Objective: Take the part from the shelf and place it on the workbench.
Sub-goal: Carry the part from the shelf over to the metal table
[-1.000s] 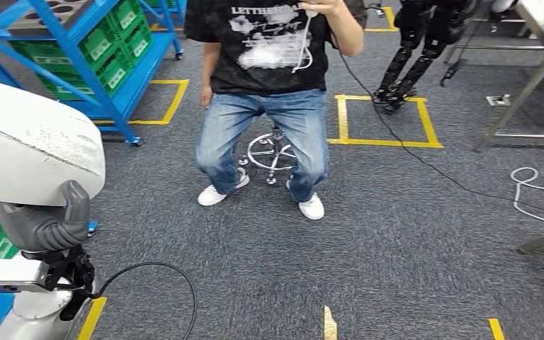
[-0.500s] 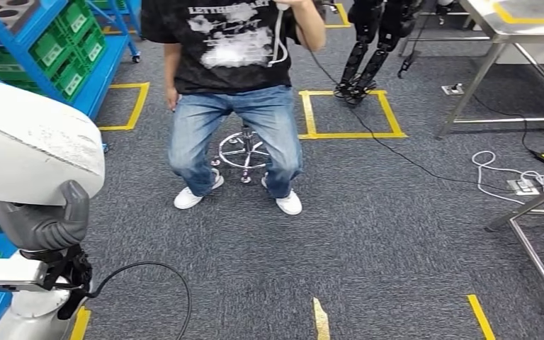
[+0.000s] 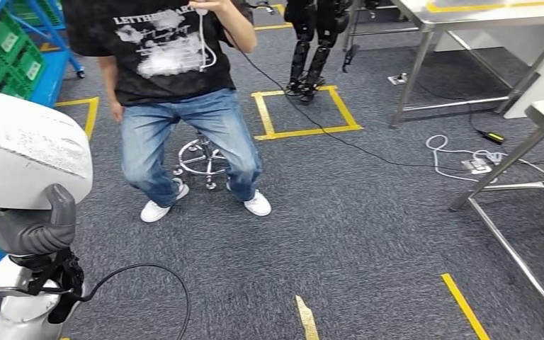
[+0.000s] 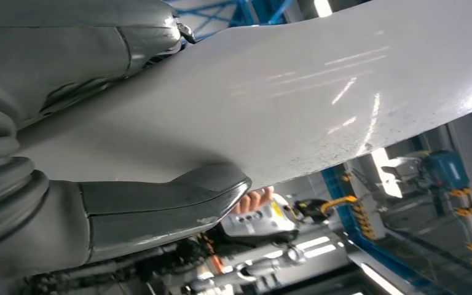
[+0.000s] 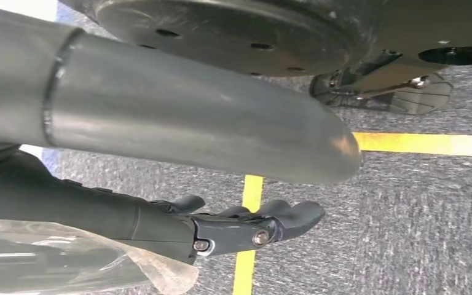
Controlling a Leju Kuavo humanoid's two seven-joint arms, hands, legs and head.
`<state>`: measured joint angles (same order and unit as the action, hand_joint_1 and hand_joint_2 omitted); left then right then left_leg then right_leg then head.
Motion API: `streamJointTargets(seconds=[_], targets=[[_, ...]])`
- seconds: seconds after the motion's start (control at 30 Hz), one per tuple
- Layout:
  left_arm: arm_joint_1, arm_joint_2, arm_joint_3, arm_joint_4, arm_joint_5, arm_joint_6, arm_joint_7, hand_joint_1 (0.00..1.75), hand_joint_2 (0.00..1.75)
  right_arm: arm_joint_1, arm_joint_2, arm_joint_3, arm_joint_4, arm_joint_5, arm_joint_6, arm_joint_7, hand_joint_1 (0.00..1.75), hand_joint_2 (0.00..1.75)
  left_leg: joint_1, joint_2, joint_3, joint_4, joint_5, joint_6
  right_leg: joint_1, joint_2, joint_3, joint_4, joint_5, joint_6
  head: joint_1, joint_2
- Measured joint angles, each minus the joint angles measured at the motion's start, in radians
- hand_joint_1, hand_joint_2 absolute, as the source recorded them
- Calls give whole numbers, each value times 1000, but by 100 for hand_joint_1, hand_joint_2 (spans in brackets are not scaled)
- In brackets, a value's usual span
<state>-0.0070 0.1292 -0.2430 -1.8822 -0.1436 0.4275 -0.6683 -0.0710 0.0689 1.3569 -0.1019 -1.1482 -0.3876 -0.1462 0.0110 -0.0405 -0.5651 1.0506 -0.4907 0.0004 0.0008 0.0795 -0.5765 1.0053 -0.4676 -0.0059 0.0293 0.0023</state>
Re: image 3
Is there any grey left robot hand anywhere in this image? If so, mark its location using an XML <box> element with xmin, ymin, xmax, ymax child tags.
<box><xmin>0</xmin><ymin>183</ymin><xmax>77</xmax><ymax>258</ymax></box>

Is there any white curved plastic part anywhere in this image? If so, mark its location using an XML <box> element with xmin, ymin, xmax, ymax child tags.
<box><xmin>0</xmin><ymin>86</ymin><xmax>94</xmax><ymax>210</ymax></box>

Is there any person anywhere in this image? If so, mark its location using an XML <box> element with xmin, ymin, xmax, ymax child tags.
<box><xmin>60</xmin><ymin>0</ymin><xmax>273</xmax><ymax>224</ymax></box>

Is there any chrome five-leg stool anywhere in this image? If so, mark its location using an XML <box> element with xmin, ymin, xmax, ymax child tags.
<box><xmin>173</xmin><ymin>132</ymin><xmax>232</xmax><ymax>191</ymax></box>

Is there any black humanoid robot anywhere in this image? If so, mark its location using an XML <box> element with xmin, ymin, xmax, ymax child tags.
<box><xmin>283</xmin><ymin>0</ymin><xmax>353</xmax><ymax>105</ymax></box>

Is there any black yellow power adapter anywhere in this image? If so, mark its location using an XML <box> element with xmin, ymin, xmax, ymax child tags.
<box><xmin>476</xmin><ymin>129</ymin><xmax>506</xmax><ymax>145</ymax></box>

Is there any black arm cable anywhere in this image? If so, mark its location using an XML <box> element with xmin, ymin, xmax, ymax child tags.
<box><xmin>81</xmin><ymin>263</ymin><xmax>192</xmax><ymax>340</ymax></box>

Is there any black floor cable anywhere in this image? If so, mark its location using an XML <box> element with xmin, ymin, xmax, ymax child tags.
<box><xmin>225</xmin><ymin>28</ymin><xmax>544</xmax><ymax>172</ymax></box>

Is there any white floor cable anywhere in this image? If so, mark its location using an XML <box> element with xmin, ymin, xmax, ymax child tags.
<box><xmin>425</xmin><ymin>135</ymin><xmax>544</xmax><ymax>184</ymax></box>

